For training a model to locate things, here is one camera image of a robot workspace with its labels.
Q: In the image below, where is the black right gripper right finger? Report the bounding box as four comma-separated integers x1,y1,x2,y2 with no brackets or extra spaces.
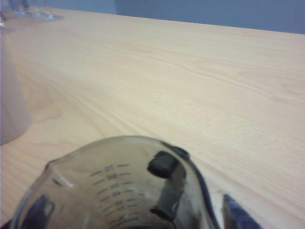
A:
222,192,262,229

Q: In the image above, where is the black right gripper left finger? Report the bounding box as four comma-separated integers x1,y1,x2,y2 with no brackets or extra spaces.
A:
9,194,56,229

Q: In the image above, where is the grey tinted glass measuring cup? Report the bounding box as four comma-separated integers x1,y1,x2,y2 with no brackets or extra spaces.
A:
9,135,221,229

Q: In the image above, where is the beige paper cup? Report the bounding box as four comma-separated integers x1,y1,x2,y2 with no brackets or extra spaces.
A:
0,31,33,146

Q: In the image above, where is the clear wine glass with ice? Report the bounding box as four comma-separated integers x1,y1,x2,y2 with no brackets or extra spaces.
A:
9,0,64,22

